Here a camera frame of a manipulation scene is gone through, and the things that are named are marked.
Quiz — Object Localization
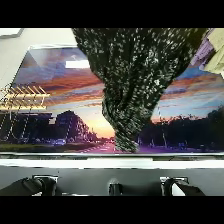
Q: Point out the black white speckled garment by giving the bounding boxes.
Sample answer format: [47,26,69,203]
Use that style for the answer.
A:
[71,28,210,154]

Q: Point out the light wooden clothes hanger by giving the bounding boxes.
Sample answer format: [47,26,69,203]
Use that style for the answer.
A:
[0,99,48,112]
[0,83,52,100]

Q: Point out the purple garment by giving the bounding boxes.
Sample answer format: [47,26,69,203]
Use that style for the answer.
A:
[189,36,216,68]

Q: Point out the cream garment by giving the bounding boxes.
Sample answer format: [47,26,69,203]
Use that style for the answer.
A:
[203,28,224,80]

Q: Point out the silver frame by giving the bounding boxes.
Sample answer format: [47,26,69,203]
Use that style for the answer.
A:
[0,152,224,197]

